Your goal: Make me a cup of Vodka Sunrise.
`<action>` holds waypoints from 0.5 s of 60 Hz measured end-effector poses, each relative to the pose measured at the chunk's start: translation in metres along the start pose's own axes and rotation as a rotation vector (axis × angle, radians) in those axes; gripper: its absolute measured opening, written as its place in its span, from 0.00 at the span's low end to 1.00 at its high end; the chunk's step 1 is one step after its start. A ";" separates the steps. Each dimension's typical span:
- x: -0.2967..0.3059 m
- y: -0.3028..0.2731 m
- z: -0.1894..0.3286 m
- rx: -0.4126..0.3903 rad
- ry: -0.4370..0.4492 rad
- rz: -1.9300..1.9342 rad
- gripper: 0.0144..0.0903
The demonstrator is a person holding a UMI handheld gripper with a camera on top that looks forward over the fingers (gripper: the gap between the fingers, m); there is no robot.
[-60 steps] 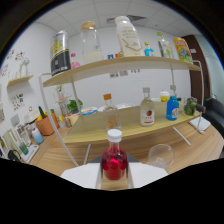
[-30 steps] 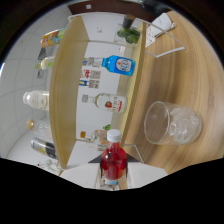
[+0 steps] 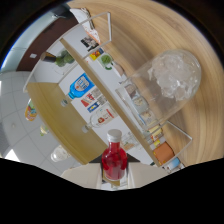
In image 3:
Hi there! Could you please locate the small red liquid bottle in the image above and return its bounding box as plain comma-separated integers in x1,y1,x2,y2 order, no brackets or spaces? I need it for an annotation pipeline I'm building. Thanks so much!
101,128,129,182

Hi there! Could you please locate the clear bottle green cap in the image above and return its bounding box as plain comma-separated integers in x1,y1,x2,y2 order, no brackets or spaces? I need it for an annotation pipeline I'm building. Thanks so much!
39,123,50,137

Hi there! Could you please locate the yellow drink can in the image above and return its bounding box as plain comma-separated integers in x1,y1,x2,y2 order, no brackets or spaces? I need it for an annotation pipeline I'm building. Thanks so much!
24,98,38,122

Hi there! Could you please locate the light blue cup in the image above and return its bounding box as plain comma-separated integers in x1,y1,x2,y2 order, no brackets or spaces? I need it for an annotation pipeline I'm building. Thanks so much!
165,157,182,172

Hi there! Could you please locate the orange storage box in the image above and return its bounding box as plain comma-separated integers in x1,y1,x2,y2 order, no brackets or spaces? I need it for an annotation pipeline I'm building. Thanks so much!
153,141,176,166

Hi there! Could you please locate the two-tier wooden shelf rack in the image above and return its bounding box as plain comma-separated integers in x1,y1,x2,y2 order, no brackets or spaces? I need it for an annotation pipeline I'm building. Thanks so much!
22,11,194,168

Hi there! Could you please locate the clear bottle red white label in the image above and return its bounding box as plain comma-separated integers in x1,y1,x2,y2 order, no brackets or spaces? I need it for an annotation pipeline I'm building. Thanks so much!
87,105,118,129

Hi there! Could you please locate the glass tumbler with ice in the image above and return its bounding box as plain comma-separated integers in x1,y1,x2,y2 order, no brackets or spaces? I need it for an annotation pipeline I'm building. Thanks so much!
115,49,203,131

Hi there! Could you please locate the green mug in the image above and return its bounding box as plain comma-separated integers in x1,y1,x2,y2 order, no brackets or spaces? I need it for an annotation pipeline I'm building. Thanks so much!
99,53,114,70

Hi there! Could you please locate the brown door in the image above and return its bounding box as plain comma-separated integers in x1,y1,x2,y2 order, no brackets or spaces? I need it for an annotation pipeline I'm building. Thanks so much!
16,13,79,73

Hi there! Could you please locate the blue wall poster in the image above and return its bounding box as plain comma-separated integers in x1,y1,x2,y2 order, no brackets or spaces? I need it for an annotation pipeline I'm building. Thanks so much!
87,96,108,114

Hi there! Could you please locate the red wall poster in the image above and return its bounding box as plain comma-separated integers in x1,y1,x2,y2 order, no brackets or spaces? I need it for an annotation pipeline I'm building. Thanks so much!
80,89,101,108

